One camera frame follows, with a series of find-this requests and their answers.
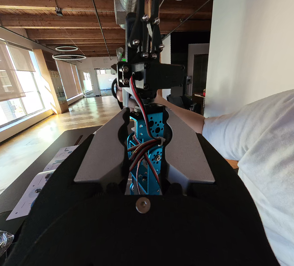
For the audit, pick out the scattered clear parts bags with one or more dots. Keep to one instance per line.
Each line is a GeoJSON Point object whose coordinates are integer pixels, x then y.
{"type": "Point", "coordinates": [5, 243]}

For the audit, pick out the dark desk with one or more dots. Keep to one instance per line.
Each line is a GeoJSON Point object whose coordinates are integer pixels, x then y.
{"type": "Point", "coordinates": [43, 159]}

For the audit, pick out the person's right hand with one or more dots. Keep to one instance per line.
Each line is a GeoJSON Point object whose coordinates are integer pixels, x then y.
{"type": "Point", "coordinates": [119, 96]}

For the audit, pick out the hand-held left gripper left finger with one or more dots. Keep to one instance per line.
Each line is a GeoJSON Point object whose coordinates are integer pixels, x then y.
{"type": "Point", "coordinates": [103, 155]}

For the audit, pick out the printed instruction sheet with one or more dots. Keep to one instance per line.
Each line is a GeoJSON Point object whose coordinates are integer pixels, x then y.
{"type": "Point", "coordinates": [25, 204]}

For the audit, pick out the blue toy robot arm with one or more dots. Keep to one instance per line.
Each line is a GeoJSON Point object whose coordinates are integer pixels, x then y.
{"type": "Point", "coordinates": [156, 75]}

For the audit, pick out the black office chair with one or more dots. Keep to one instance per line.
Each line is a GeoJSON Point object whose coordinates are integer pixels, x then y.
{"type": "Point", "coordinates": [181, 102]}

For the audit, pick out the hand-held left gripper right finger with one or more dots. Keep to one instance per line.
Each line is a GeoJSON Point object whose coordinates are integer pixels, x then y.
{"type": "Point", "coordinates": [190, 155]}

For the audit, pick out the roller blind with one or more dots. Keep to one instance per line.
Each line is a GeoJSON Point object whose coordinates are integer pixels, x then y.
{"type": "Point", "coordinates": [13, 75]}

